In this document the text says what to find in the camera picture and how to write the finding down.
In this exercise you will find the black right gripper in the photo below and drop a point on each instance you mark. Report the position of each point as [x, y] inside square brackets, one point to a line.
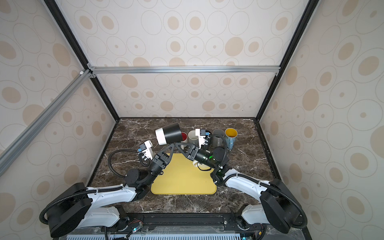
[193, 152]

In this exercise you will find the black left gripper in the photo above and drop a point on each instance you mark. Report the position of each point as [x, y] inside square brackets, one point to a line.
[160, 161]

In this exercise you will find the small grey mug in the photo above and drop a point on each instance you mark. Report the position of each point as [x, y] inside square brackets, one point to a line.
[193, 138]

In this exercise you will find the black mug white bottom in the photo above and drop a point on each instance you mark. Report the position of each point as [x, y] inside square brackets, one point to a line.
[169, 134]

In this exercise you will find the tall grey mug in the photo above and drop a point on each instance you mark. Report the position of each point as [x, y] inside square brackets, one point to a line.
[218, 138]

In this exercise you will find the blue butterfly mug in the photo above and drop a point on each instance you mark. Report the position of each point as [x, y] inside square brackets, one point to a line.
[230, 136]

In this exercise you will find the white ribbed-bottom mug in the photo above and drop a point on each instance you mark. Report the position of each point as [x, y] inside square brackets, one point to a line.
[201, 167]

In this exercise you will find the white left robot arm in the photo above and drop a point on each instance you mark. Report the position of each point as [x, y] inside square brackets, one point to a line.
[82, 207]

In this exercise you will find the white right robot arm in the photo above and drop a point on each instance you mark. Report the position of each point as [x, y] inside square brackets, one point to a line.
[277, 205]

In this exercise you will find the yellow plastic tray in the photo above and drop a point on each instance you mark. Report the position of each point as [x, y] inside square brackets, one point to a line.
[181, 177]

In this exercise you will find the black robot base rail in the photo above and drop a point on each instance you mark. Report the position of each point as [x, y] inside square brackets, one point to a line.
[203, 226]

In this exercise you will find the aluminium rail back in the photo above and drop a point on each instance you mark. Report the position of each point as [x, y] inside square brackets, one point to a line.
[192, 69]

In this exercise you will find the aluminium rail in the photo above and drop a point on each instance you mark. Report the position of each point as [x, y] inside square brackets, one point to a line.
[192, 69]
[25, 138]

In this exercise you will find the aluminium rail left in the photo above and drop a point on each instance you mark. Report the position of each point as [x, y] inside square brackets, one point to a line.
[25, 138]

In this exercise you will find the black corner frame post left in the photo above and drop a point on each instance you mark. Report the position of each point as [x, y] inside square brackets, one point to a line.
[60, 20]

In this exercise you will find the black corner frame post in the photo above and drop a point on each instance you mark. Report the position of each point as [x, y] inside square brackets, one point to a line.
[300, 29]
[60, 20]

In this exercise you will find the black corner frame post right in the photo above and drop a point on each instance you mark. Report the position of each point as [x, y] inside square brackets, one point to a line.
[300, 29]

